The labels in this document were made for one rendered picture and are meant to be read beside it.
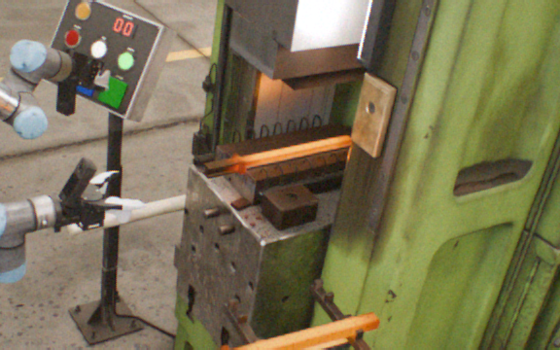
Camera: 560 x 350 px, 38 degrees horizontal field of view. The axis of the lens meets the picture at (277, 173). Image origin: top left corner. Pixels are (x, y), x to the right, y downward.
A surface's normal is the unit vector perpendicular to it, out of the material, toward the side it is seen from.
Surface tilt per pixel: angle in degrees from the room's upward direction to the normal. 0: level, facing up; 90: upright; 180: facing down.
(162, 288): 0
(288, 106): 90
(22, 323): 0
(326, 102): 90
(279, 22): 90
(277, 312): 90
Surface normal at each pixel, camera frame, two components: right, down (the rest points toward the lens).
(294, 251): 0.55, 0.51
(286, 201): 0.14, -0.84
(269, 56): -0.83, 0.18
